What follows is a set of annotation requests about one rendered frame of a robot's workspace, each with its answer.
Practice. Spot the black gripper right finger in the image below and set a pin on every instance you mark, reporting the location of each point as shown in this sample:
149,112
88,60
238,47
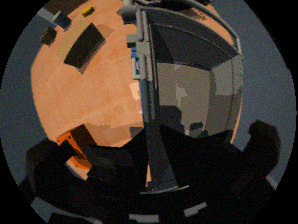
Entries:
185,152

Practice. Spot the blue plastic tray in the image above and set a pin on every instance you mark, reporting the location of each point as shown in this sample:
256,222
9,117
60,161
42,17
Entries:
134,51

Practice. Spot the grey cylinder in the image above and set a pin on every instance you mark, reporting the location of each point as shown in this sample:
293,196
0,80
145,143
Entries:
61,20

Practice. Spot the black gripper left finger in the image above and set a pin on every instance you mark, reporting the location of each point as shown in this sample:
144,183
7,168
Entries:
132,157

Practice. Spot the yellow short cylinder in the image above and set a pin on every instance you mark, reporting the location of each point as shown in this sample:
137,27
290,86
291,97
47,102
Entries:
88,10

